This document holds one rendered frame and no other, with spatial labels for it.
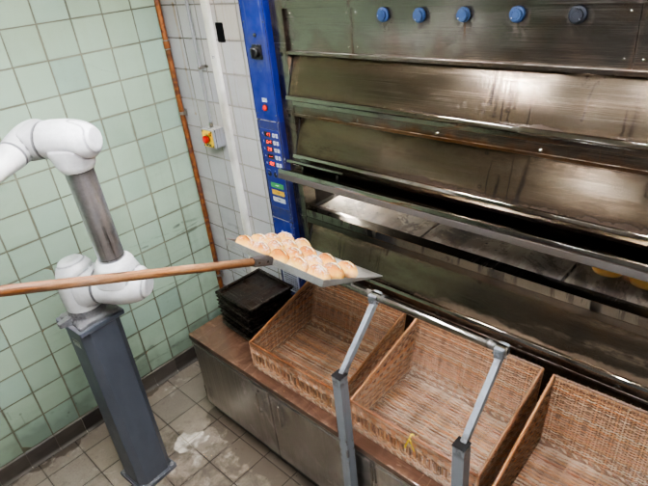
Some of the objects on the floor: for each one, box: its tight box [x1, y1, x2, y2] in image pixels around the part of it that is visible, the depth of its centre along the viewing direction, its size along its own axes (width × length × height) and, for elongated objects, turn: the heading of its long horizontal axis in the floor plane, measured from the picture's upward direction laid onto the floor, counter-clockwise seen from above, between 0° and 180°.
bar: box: [331, 283, 510, 486], centre depth 214 cm, size 31×127×118 cm, turn 57°
